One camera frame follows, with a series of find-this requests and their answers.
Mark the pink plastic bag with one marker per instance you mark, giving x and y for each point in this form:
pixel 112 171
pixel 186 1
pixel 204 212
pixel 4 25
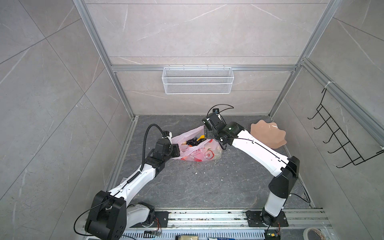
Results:
pixel 209 150

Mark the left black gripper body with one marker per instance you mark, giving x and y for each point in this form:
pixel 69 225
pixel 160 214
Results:
pixel 173 152

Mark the pink scalloped bowl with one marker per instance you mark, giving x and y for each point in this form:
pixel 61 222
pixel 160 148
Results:
pixel 269 134

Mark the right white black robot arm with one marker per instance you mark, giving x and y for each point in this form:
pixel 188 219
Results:
pixel 285 170

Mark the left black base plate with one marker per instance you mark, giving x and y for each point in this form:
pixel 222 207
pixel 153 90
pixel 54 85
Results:
pixel 154 219

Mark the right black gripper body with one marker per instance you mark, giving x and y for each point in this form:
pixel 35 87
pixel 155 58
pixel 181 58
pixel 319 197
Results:
pixel 209 135

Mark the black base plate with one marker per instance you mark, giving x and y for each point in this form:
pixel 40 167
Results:
pixel 255 219
pixel 154 219

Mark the white wire mesh basket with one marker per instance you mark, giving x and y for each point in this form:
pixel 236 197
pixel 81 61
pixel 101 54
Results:
pixel 197 80

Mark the dark fake grapes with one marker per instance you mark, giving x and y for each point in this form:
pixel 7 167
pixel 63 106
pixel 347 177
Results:
pixel 193 142

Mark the black wire hook rack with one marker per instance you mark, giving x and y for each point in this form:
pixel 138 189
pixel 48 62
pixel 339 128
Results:
pixel 338 134

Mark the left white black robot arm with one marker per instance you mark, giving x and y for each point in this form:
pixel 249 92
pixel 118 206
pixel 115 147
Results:
pixel 110 214

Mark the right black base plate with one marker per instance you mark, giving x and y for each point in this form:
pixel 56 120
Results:
pixel 255 219

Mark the yellow fake banana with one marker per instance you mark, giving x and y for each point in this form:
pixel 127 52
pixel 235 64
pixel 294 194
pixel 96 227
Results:
pixel 201 139

